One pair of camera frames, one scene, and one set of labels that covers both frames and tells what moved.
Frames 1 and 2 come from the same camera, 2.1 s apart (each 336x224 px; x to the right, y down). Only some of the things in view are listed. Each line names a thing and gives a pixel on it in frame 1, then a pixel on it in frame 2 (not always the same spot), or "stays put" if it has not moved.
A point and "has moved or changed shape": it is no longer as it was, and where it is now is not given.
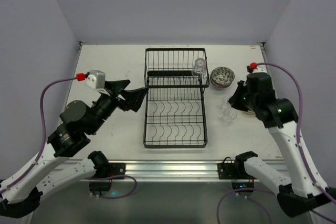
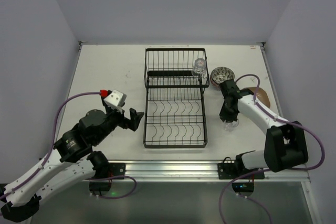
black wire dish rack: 174,106 stays put
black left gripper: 117,97 to 126,121
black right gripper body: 238,97 to 228,112
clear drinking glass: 199,68 stays put
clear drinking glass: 229,115 has moved or changed shape
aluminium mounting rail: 185,169 stays put
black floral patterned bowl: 222,77 stays put
